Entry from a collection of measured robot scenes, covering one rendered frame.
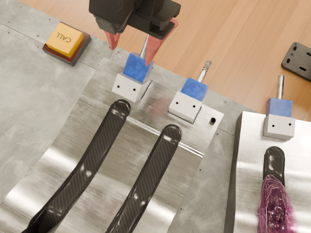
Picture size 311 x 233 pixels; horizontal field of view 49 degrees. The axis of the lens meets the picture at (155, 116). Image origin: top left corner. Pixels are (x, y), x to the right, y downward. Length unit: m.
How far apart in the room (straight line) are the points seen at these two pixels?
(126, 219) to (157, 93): 0.24
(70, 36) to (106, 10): 0.39
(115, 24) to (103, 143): 0.29
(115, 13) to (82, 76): 0.40
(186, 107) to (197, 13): 0.30
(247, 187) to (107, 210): 0.25
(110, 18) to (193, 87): 0.28
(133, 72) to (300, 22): 0.44
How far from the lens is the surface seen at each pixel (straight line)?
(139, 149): 0.62
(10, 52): 0.86
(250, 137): 0.68
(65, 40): 0.79
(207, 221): 0.70
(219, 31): 0.82
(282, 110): 0.69
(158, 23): 0.47
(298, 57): 0.82
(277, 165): 0.68
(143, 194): 0.62
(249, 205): 0.62
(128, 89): 0.61
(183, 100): 0.61
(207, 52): 0.79
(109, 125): 0.64
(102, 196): 0.61
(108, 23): 0.41
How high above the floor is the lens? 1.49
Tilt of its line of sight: 73 degrees down
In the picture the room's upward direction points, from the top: 5 degrees counter-clockwise
